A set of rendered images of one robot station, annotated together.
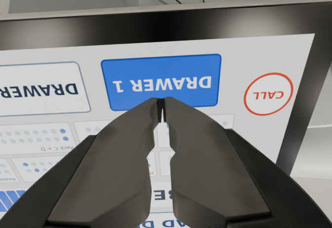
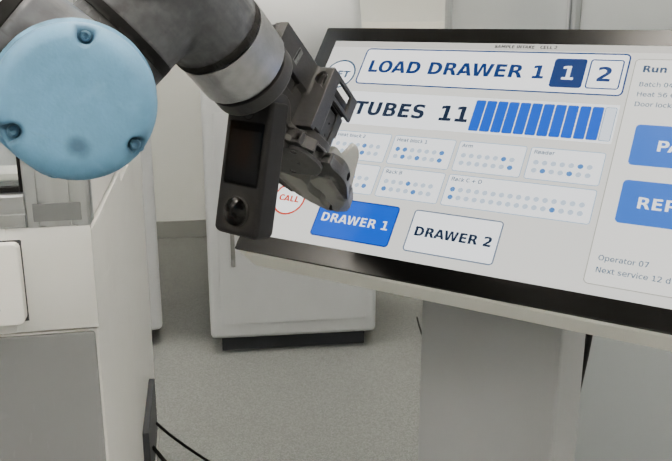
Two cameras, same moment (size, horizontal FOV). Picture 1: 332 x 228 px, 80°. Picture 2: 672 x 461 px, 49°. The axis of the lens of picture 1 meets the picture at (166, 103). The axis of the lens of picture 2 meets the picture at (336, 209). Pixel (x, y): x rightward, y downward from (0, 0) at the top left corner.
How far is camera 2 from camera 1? 0.64 m
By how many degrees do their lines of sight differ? 32
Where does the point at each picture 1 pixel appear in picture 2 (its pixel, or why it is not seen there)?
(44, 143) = (474, 187)
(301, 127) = not seen: hidden behind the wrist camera
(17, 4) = (546, 360)
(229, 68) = (307, 223)
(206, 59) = (319, 232)
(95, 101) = (407, 217)
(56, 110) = (442, 216)
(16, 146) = (502, 189)
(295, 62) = not seen: hidden behind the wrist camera
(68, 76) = (415, 240)
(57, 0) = (496, 351)
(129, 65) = (369, 239)
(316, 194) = not seen: outside the picture
